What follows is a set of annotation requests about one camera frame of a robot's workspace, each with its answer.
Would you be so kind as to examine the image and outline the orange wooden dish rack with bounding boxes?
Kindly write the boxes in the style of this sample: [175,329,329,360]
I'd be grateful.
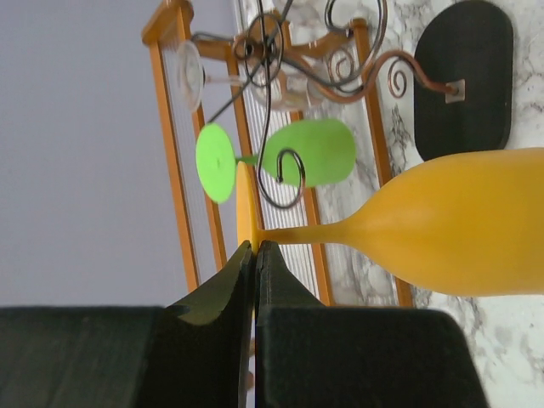
[141,1,393,304]

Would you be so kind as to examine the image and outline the green plastic wine glass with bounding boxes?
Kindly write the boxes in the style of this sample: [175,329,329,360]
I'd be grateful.
[195,118,356,203]

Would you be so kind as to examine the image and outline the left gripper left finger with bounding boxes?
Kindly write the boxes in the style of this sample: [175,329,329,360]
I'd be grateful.
[1,243,253,407]

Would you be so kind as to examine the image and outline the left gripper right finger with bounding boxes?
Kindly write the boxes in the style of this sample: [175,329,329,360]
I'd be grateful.
[256,241,488,407]

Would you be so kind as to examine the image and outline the orange plastic wine glass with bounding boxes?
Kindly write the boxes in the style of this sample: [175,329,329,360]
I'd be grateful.
[236,148,543,297]

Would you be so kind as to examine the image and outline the metal wine glass rack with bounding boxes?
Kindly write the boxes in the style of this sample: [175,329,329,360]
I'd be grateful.
[190,0,514,209]

